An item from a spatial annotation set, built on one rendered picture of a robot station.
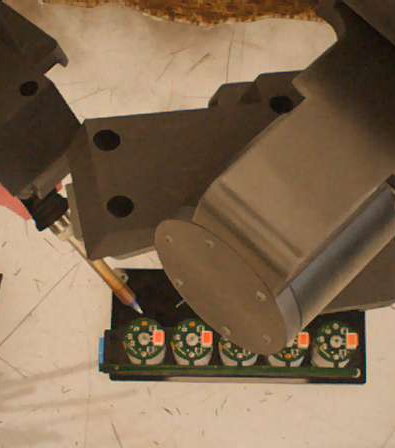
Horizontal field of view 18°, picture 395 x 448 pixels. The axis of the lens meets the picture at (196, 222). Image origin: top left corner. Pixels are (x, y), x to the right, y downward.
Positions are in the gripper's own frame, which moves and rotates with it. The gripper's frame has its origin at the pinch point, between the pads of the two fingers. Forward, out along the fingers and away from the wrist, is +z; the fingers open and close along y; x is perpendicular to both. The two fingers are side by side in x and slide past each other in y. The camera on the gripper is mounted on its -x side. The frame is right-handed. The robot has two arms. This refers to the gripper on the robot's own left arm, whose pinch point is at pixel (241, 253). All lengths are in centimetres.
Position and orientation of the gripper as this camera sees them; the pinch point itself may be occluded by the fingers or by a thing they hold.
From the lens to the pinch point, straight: 60.4
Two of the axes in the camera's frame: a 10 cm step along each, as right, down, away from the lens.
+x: 9.3, -1.1, 3.4
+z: -2.9, 3.1, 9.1
